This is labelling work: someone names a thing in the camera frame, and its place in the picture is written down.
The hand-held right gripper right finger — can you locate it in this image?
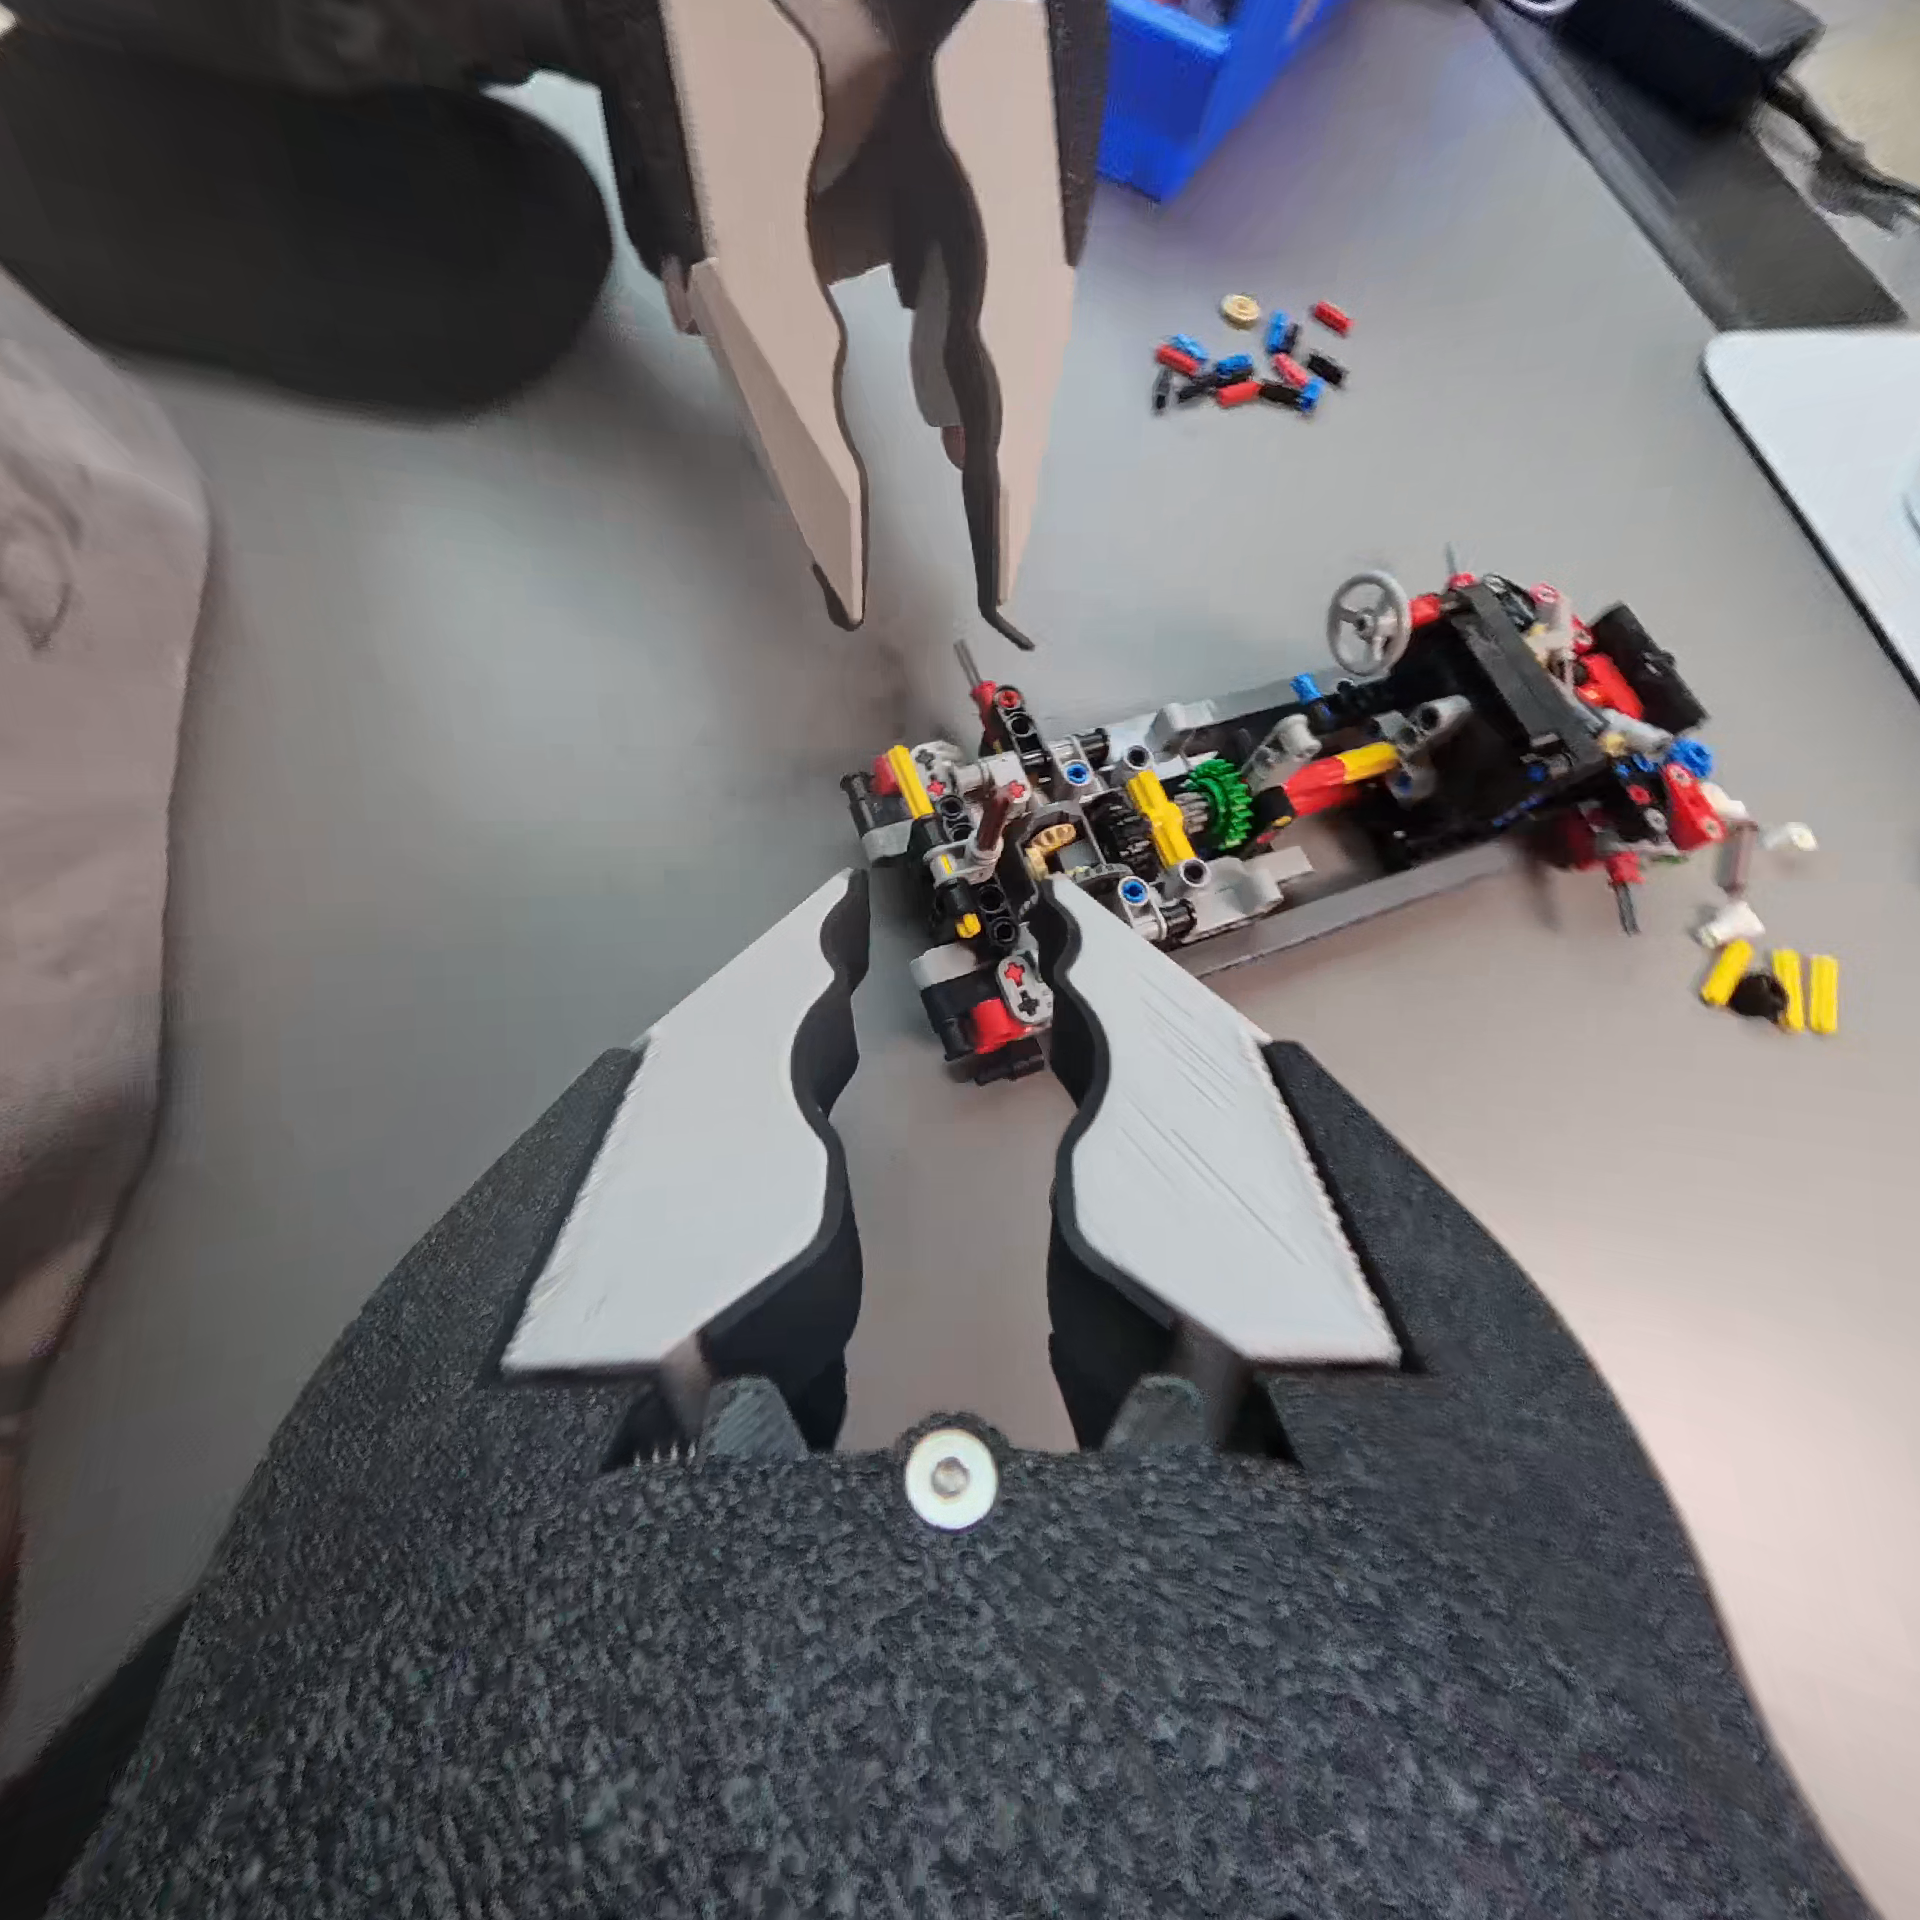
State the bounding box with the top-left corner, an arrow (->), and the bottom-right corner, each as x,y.
1034,878 -> 1403,1433

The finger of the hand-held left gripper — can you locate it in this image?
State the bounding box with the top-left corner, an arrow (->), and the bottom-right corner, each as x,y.
930,0 -> 1077,649
662,0 -> 868,631

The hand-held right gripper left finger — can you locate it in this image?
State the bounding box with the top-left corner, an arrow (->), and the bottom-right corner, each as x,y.
504,870 -> 873,1432

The toy brick car chassis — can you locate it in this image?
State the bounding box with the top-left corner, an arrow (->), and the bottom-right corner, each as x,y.
838,550 -> 1751,1086

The pile of small connector pins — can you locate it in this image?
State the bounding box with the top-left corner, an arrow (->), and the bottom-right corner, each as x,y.
1153,302 -> 1351,414

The blue plastic bin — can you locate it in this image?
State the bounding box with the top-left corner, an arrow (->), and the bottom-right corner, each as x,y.
1102,0 -> 1346,202

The black flat panel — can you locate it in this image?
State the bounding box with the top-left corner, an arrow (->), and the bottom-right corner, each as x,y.
1476,0 -> 1907,334

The black power adapter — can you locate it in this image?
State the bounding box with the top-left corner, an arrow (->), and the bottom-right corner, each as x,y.
1562,0 -> 1827,125

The person's patterned grey sweatshirt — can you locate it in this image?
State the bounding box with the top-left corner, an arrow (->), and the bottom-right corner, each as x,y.
0,270 -> 211,1410

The white board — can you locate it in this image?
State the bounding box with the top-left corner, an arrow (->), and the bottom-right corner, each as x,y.
1700,328 -> 1920,693

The black cable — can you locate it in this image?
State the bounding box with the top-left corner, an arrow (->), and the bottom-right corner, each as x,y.
1770,77 -> 1920,229

